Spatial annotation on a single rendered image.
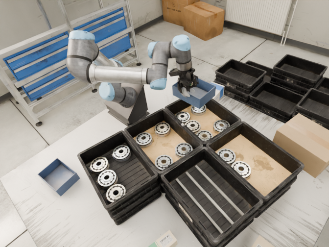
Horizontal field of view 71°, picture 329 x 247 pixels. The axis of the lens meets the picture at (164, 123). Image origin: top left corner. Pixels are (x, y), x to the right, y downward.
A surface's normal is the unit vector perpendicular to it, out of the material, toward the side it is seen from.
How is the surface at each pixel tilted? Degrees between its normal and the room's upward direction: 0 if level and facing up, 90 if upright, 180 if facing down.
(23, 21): 90
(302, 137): 0
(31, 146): 0
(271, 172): 0
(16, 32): 90
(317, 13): 90
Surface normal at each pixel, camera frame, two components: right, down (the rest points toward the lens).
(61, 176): -0.09, -0.68
